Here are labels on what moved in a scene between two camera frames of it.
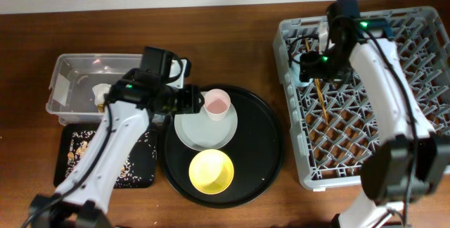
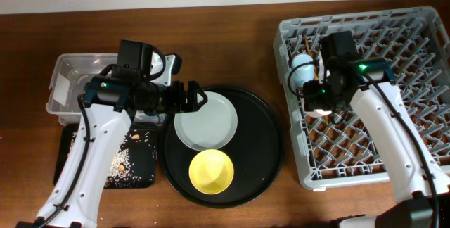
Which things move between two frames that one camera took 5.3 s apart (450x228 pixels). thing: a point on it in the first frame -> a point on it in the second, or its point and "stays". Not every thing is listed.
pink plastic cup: (217, 103) -> (318, 113)
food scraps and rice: (139, 167) stays
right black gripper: (309, 68) -> (310, 90)
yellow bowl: (211, 172) stays
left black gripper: (193, 103) stays
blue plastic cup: (296, 72) stays
